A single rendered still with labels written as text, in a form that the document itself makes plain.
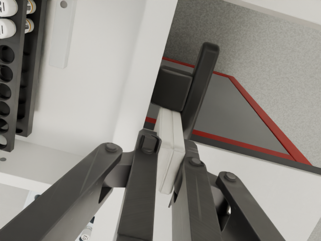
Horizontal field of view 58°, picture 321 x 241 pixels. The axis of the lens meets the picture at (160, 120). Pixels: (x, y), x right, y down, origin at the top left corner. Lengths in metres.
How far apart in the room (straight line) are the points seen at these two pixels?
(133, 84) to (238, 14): 0.96
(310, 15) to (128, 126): 0.19
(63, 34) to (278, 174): 0.32
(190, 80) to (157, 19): 0.05
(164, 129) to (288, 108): 1.10
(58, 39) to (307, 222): 0.41
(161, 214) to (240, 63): 0.81
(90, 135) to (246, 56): 0.91
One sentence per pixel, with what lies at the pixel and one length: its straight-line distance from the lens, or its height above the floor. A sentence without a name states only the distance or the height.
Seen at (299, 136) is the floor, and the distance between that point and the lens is 1.32.
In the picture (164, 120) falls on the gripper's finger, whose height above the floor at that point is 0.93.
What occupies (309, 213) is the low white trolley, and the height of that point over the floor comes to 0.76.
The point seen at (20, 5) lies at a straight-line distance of 0.23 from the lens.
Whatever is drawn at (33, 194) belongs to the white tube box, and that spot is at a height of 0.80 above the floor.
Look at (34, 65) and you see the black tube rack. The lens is 0.26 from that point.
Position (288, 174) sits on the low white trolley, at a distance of 0.44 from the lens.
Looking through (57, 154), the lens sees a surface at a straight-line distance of 0.32.
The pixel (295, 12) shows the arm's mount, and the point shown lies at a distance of 0.29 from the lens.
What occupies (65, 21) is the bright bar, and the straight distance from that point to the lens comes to 0.27.
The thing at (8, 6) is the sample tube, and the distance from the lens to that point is 0.22.
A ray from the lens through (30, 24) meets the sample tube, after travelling 0.25.
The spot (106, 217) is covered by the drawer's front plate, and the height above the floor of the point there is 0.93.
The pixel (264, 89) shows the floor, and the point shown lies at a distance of 1.20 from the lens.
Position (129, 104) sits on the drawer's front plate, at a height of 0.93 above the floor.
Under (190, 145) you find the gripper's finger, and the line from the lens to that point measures 0.18.
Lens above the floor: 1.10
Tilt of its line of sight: 68 degrees down
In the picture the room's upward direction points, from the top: 175 degrees counter-clockwise
